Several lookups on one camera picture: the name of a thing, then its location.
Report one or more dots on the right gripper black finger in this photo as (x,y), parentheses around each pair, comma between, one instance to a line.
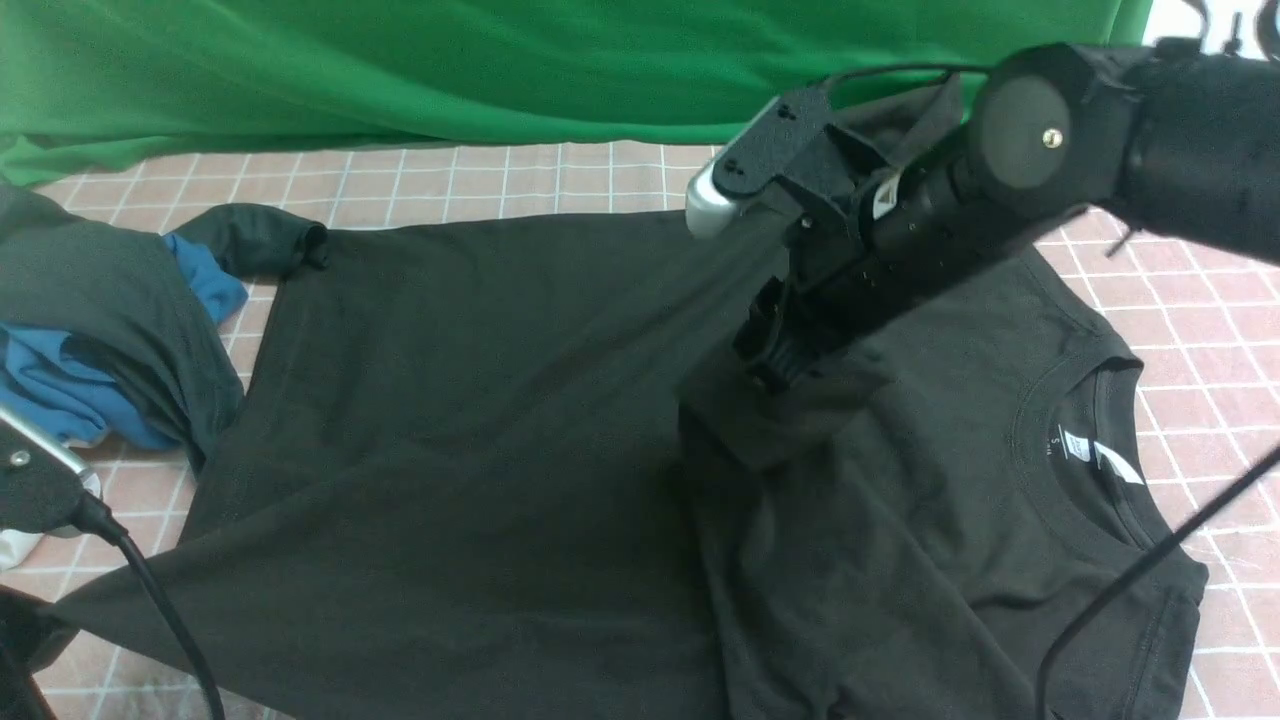
(779,343)

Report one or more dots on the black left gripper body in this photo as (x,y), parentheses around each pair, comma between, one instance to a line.
(31,640)

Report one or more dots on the green backdrop cloth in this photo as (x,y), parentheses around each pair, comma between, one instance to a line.
(104,84)

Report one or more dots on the blue shirt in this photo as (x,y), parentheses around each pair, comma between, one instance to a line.
(79,404)

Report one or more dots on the white shirt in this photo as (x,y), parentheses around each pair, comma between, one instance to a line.
(17,546)

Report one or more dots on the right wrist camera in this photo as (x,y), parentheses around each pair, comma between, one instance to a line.
(761,152)

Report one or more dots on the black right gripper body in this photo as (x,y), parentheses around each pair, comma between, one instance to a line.
(873,242)

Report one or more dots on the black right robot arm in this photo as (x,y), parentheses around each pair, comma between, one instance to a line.
(1168,139)

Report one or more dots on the dark gray long-sleeved shirt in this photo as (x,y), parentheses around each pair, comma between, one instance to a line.
(513,470)

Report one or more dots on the pink checkered tablecloth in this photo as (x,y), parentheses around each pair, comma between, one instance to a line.
(1204,323)

